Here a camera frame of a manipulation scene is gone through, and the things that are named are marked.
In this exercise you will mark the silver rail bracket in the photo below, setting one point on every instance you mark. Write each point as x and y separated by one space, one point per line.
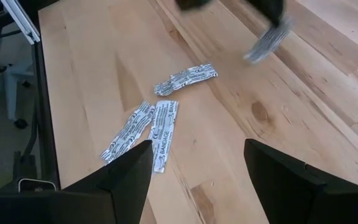
22 21

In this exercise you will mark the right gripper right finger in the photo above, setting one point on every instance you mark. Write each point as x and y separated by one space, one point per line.
291 193

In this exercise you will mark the white office chair base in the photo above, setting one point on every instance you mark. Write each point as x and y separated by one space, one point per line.
11 93

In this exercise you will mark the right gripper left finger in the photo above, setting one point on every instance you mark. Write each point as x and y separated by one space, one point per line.
126 186

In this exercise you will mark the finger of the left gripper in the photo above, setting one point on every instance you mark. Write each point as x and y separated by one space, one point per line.
263 6
279 12

